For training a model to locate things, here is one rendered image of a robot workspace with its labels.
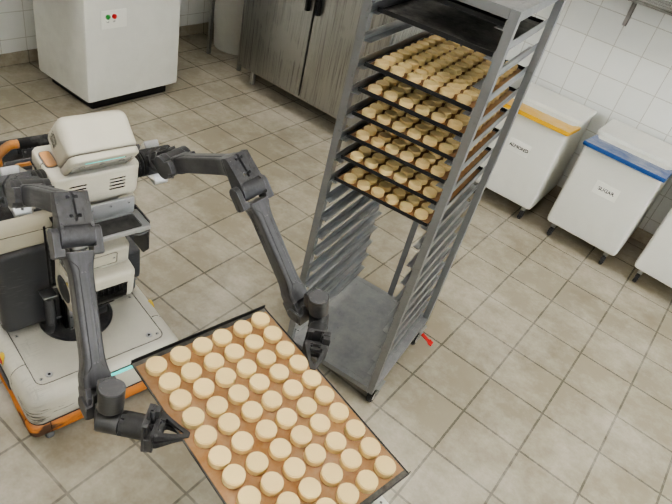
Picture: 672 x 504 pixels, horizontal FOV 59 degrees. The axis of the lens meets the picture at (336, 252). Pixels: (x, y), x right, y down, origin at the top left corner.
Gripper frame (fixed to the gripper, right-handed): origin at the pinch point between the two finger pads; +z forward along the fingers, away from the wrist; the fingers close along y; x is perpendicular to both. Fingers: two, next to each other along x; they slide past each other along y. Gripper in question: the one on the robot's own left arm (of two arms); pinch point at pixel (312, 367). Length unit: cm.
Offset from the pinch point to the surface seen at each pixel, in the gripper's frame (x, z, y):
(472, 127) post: -36, -70, -44
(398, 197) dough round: -24, -84, -4
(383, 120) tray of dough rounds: -10, -89, -31
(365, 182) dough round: -11, -89, -4
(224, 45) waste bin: 110, -451, 107
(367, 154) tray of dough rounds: -9, -96, -12
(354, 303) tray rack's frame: -27, -120, 88
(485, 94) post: -36, -70, -55
